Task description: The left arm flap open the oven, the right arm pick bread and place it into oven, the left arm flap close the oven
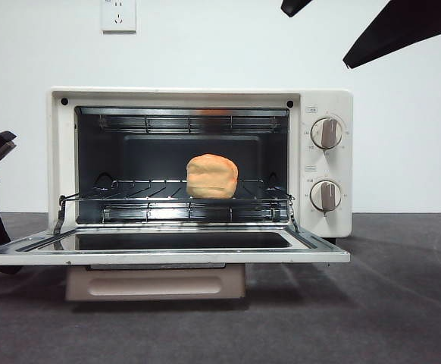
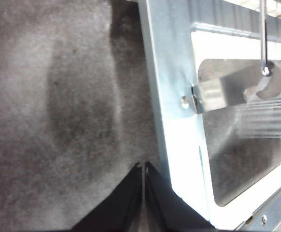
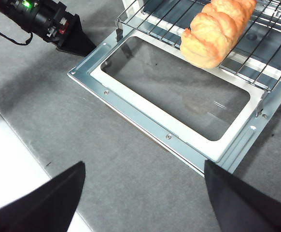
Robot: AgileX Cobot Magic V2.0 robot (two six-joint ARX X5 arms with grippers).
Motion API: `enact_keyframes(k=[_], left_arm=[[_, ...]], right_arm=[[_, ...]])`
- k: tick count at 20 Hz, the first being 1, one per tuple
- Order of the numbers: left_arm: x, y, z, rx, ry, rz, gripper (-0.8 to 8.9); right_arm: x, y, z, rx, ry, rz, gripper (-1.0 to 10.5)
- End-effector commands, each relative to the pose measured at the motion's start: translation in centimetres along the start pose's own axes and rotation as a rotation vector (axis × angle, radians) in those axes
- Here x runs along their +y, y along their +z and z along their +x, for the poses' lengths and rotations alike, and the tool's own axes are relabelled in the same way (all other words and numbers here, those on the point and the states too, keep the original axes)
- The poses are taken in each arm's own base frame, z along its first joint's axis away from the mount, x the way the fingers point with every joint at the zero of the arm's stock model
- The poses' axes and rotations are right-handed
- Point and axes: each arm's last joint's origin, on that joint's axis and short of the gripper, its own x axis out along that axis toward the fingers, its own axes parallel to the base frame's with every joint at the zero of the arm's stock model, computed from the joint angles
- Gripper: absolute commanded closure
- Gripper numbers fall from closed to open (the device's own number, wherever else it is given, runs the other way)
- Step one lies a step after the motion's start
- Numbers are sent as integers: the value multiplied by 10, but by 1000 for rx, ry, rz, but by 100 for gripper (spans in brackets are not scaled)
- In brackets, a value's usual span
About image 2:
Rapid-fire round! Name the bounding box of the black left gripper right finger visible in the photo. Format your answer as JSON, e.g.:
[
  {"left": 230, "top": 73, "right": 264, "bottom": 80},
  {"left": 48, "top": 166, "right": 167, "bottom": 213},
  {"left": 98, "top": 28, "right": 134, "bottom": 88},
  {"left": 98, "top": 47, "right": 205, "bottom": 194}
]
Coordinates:
[{"left": 144, "top": 161, "right": 216, "bottom": 232}]

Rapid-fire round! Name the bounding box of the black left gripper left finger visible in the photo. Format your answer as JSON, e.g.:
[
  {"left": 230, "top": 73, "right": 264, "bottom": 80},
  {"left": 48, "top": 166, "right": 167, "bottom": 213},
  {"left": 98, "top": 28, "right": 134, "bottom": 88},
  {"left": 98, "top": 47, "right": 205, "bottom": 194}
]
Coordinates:
[{"left": 71, "top": 162, "right": 142, "bottom": 232}]

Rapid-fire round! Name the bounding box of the glass oven door with handle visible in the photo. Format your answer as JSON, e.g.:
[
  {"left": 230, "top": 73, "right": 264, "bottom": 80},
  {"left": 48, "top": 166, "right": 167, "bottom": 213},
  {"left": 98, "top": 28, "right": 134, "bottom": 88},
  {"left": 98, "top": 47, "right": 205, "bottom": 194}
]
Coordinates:
[{"left": 137, "top": 0, "right": 281, "bottom": 232}]

